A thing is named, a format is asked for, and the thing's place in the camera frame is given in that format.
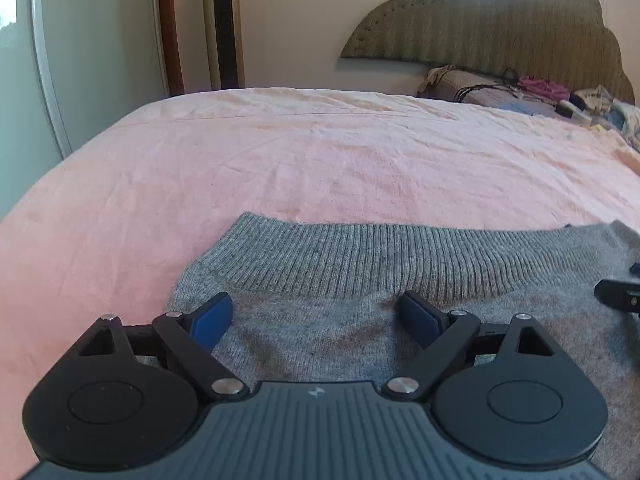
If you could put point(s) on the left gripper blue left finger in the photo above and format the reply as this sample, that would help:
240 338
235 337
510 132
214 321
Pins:
189 341

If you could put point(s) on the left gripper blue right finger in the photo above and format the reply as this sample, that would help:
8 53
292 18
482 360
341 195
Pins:
444 340

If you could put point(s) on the grey navy knit sweater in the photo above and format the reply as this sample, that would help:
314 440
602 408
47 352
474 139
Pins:
315 302

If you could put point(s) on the pile of light clothes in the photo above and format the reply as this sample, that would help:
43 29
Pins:
596 107

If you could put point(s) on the pink bed sheet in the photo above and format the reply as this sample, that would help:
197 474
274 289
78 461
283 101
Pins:
112 228

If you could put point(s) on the magenta garment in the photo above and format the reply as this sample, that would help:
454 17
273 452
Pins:
546 89

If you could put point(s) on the patterned pillow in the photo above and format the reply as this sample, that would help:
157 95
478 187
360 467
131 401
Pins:
448 83

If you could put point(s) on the olive upholstered headboard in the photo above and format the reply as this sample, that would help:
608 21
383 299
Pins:
565 41

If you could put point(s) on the white wardrobe sliding door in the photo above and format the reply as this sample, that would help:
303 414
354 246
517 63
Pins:
69 70

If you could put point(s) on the gold tower fan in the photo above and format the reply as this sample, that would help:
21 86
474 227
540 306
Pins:
224 43

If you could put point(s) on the brown wooden door frame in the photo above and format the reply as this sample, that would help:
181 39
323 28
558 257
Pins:
169 34

